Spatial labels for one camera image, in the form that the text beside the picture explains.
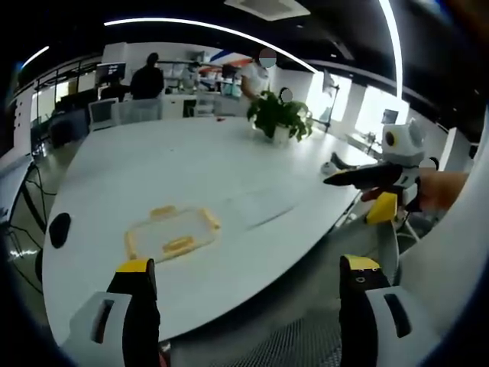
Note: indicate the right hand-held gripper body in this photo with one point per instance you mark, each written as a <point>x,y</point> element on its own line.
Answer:
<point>405,147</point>

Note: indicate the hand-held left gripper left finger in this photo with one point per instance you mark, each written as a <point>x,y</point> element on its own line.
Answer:
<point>139,306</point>

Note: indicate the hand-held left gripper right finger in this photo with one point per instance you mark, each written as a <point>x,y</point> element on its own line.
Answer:
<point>359,306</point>

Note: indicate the person's right hand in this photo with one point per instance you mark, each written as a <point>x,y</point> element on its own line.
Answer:
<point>443,191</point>

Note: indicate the black and white object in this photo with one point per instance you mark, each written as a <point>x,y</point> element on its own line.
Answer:
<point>336,162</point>

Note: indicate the clear lid with yellow clips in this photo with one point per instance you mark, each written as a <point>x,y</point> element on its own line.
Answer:
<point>172,233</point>

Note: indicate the black stand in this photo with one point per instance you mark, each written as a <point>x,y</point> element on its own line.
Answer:
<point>333,103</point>

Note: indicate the long ceiling light strip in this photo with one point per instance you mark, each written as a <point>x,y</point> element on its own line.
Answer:
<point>214,26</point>
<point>393,42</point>

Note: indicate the green potted plant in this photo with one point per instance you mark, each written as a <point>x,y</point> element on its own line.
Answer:
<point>280,114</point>

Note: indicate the black oval object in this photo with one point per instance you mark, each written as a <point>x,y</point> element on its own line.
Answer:
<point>60,230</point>

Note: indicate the white mesh chair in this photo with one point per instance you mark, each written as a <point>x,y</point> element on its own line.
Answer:
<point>102,114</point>

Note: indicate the ceiling air vent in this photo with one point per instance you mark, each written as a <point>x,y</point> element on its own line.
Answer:
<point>267,7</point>

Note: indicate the dark computer monitor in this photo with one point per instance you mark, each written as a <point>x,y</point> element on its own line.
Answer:
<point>111,72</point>

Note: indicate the short ceiling light strip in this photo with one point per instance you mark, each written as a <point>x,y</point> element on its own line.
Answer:
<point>36,56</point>

